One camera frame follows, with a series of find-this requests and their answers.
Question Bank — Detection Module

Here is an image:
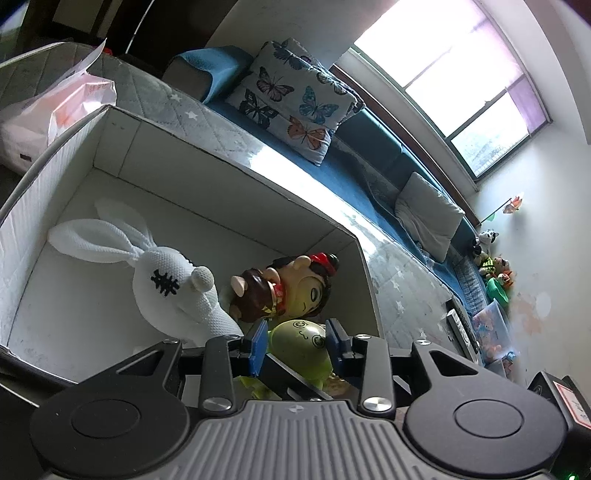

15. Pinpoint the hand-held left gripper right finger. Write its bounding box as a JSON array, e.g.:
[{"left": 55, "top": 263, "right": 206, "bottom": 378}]
[{"left": 325, "top": 318, "right": 505, "bottom": 412}]

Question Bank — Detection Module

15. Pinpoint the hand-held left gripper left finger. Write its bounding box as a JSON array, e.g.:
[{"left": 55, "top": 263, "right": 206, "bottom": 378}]
[{"left": 81, "top": 318, "right": 269, "bottom": 411}]

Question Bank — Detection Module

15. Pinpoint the green round face toy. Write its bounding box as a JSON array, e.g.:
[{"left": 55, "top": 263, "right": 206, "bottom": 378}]
[{"left": 235, "top": 319, "right": 352, "bottom": 400}]

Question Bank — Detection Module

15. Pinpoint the white cardboard box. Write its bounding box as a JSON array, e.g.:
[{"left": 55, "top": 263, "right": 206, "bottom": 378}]
[{"left": 0, "top": 104, "right": 385, "bottom": 391}]

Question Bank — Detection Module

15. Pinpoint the cartoon boy figure doll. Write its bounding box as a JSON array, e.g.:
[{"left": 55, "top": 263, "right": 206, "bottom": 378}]
[{"left": 229, "top": 252, "right": 342, "bottom": 325}]

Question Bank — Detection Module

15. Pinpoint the clear box of toys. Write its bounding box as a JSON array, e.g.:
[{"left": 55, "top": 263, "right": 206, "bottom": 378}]
[{"left": 471, "top": 299, "right": 514, "bottom": 370}]

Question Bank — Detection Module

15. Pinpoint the white knitted rabbit plush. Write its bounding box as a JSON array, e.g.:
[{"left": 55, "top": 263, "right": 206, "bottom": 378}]
[{"left": 47, "top": 198, "right": 245, "bottom": 345}]

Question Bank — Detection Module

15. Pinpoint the black remote control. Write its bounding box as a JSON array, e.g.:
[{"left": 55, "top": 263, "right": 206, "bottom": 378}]
[{"left": 445, "top": 296, "right": 482, "bottom": 366}]

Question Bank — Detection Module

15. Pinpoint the grey pillow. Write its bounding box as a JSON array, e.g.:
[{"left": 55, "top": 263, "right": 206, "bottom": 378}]
[{"left": 394, "top": 172, "right": 466, "bottom": 263}]

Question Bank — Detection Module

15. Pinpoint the pile of small plush toys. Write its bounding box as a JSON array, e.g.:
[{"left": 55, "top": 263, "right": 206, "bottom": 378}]
[{"left": 471, "top": 244, "right": 514, "bottom": 289}]

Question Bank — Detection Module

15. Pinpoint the blue sofa bed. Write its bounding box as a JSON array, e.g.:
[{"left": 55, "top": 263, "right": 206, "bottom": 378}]
[{"left": 203, "top": 99, "right": 491, "bottom": 317}]

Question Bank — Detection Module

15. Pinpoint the orange pinwheel toy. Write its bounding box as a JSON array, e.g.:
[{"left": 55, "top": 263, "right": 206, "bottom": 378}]
[{"left": 480, "top": 196, "right": 525, "bottom": 227}]

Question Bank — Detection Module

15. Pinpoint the butterfly print pillow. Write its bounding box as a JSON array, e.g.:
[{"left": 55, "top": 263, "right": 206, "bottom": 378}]
[{"left": 225, "top": 38, "right": 366, "bottom": 167}]

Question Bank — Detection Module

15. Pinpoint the blue and grey cushion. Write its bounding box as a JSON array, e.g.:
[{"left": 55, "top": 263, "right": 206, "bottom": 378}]
[{"left": 161, "top": 46, "right": 254, "bottom": 105}]

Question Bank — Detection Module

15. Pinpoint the window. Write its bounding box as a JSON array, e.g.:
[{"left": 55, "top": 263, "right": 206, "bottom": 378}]
[{"left": 353, "top": 0, "right": 553, "bottom": 179}]

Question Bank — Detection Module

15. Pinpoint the white and orange plastic bag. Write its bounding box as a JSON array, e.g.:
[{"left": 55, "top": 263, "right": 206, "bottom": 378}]
[{"left": 0, "top": 39, "right": 117, "bottom": 174}]

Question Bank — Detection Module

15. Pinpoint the purple curtain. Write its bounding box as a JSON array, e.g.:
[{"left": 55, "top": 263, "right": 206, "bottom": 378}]
[{"left": 505, "top": 75, "right": 553, "bottom": 137}]

